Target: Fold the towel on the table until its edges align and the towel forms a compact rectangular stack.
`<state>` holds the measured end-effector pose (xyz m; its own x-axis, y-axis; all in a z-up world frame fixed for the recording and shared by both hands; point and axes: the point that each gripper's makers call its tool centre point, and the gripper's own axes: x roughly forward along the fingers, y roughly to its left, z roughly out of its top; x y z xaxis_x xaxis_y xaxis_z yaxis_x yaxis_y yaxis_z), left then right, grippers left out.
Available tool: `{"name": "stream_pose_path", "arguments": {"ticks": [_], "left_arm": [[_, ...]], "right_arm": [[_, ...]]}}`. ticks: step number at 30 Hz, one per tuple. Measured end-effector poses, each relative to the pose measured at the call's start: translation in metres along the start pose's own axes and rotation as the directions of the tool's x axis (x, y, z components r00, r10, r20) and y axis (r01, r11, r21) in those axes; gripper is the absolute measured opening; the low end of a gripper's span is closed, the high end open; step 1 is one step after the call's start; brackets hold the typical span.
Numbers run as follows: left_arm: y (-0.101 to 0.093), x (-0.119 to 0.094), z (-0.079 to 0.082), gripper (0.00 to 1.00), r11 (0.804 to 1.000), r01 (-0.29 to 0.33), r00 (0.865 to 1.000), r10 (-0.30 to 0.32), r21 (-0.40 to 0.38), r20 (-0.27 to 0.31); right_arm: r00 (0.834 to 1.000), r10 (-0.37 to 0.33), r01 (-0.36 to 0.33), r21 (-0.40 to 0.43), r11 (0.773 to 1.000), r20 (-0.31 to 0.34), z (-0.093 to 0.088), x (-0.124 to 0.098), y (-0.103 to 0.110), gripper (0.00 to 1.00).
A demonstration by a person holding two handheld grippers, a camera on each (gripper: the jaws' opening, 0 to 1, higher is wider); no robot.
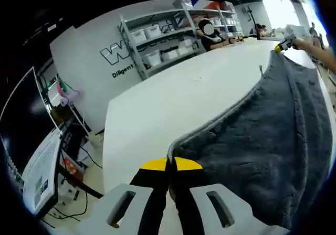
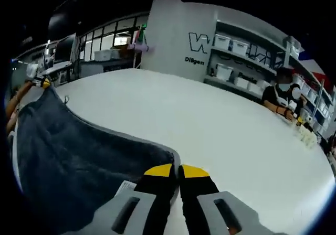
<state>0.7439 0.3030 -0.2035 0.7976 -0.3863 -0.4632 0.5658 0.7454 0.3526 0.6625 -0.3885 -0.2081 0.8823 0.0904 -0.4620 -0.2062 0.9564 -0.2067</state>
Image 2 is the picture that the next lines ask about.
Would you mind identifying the row of white storage boxes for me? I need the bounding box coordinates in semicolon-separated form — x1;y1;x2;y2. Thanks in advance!
215;34;331;131

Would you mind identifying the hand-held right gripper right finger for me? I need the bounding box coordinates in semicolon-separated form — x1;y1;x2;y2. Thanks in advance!
178;164;287;235

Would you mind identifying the grey towel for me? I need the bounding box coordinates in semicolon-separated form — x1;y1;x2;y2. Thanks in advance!
10;84;182;233

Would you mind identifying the small green red flag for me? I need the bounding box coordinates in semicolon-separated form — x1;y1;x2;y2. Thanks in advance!
135;24;147;46

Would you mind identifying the group of white cups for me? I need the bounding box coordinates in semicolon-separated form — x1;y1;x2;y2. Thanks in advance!
293;119;316;149

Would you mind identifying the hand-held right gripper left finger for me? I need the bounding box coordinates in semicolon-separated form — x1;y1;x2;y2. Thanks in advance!
61;163;176;235

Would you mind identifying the open laptop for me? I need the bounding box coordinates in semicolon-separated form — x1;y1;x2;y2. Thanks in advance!
43;34;77;73

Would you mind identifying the purple rolled mat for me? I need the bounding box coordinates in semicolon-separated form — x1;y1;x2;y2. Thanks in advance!
128;42;157;52

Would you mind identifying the grey metal shelving rack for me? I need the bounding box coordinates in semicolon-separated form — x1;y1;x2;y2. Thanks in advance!
203;18;336;141

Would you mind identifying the white storage crate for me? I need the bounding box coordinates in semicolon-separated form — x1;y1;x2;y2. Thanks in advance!
93;50;113;61

